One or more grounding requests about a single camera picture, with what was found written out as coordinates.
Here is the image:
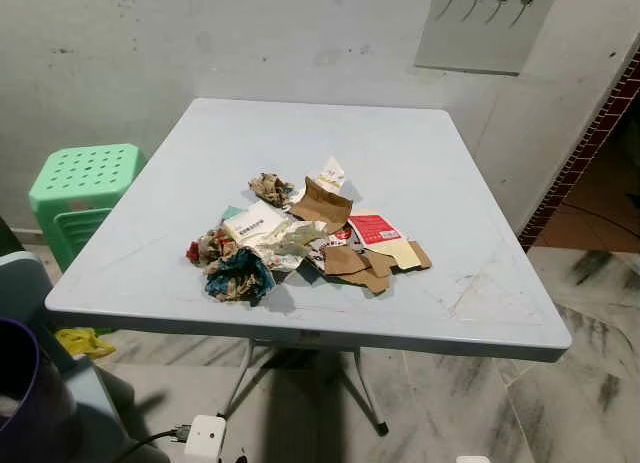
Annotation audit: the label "purple rubbish bin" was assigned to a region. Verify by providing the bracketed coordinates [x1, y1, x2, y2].
[0, 317, 77, 463]

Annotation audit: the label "grey plastic folding table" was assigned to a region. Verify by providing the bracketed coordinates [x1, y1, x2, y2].
[45, 96, 573, 436]

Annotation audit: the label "red and yellow packet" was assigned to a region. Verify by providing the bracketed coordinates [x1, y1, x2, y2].
[347, 213, 422, 270]

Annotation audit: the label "torn brown cardboard pieces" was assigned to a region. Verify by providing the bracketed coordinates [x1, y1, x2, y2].
[321, 240, 434, 295]

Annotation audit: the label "small white snack packet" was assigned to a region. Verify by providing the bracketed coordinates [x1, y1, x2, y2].
[316, 157, 347, 193]

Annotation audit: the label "brown paper bag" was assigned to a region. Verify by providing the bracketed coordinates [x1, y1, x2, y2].
[289, 177, 354, 235]

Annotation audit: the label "crumpled white paper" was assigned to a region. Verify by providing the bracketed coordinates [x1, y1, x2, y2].
[255, 220, 328, 274]

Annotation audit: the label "crumpled brown paper ball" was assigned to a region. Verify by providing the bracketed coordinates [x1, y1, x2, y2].
[249, 172, 293, 207]

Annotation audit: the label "white packet with black text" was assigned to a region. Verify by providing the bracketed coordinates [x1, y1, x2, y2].
[221, 201, 292, 247]

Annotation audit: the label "crumpled teal paper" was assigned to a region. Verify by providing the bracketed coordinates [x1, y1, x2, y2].
[204, 247, 277, 307]

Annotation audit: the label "crumpled red brown wrapper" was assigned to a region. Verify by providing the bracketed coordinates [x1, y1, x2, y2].
[185, 228, 238, 270]

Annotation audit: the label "green plastic stool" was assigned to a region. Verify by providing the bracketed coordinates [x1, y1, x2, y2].
[28, 143, 148, 274]

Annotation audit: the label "yellow plastic bag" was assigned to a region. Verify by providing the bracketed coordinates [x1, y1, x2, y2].
[55, 327, 117, 361]

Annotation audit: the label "grey blue plastic container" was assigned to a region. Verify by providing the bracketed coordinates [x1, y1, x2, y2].
[0, 218, 136, 463]

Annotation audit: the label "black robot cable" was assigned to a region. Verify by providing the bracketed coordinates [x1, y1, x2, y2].
[110, 426, 191, 459]

